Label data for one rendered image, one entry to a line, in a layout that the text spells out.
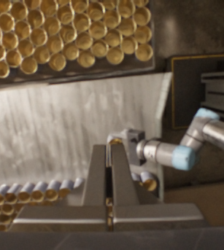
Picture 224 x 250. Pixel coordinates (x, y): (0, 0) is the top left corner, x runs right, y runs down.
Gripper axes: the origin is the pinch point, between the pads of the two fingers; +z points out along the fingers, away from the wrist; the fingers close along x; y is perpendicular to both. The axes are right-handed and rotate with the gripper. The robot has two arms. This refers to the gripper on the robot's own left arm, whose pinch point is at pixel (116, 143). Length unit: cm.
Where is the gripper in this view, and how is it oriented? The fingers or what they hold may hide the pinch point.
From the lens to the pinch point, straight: 75.2
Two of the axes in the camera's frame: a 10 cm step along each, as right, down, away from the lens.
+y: -6.8, 2.4, -6.9
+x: 1.0, 9.7, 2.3
